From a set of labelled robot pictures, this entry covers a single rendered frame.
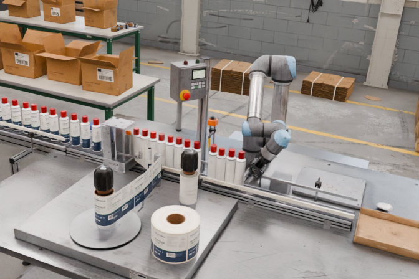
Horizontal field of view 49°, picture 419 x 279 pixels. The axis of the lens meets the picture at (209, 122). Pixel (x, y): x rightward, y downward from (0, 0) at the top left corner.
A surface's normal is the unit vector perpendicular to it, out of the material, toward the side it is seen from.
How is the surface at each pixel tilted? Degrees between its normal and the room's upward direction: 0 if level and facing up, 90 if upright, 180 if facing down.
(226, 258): 0
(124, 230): 0
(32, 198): 0
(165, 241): 90
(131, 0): 90
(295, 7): 90
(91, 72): 91
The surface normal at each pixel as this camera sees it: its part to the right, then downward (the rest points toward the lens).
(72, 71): -0.38, 0.34
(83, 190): 0.05, -0.92
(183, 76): 0.54, 0.36
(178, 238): 0.20, 0.40
